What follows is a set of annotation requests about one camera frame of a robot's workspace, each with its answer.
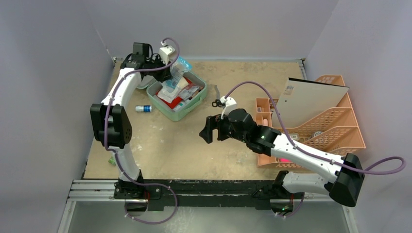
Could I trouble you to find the blue white plastic bag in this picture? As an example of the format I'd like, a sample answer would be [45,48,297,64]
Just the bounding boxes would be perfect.
[162,57,192,92]

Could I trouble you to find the beige gauze packet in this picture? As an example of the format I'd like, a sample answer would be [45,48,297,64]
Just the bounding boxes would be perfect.
[176,77,189,89]

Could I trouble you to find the white gauze pad packet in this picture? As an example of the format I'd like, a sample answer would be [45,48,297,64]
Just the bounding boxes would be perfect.
[157,87,179,103]

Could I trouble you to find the clear bag alcohol wipes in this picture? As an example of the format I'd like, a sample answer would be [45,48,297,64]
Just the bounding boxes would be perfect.
[178,84,202,100]

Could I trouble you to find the red first aid pouch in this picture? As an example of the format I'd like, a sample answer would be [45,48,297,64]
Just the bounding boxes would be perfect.
[156,77,199,109]

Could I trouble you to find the white plastic bottle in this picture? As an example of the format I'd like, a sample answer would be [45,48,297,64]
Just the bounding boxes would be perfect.
[172,100,189,112]

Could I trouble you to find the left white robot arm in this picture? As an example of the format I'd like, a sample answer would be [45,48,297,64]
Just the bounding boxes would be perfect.
[90,41,177,200]

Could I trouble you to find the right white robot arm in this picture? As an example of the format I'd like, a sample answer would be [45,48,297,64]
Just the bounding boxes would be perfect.
[199,109,365,207]

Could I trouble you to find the mint green storage case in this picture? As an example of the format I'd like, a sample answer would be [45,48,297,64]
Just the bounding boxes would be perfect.
[135,57,207,121]

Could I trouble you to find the blue white tube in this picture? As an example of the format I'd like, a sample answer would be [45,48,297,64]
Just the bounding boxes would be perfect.
[135,105,153,113]

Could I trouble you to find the pink marker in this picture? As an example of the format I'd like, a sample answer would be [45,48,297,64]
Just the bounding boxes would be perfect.
[279,158,290,163]

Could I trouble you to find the white cardboard folder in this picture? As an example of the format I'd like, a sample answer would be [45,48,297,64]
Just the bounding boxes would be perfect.
[276,78,349,128]

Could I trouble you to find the small green packet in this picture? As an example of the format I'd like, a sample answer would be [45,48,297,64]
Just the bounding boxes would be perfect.
[108,156,116,166]

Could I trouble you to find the black handled scissors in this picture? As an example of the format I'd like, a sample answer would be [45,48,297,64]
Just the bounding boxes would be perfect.
[211,85,225,108]

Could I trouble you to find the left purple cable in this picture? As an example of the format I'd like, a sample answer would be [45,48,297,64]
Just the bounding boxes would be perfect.
[103,37,180,225]

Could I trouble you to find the purple cable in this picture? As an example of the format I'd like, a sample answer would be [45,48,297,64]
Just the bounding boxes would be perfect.
[103,37,180,225]
[224,81,407,219]

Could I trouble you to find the black metal base frame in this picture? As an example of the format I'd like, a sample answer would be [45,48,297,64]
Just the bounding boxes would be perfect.
[113,171,303,213]

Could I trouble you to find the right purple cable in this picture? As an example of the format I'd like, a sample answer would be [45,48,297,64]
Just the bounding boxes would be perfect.
[224,81,407,219]

